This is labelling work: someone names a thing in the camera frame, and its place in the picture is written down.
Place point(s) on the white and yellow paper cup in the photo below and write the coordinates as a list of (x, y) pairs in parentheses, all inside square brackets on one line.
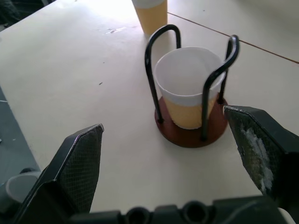
[(153, 16), (187, 93)]

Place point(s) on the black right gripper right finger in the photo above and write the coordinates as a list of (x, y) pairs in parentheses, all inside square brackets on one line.
[(259, 142)]

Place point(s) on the silver robot body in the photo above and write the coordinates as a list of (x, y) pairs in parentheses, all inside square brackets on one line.
[(16, 186)]

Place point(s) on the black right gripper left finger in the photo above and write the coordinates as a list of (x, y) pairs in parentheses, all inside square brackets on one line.
[(72, 172)]

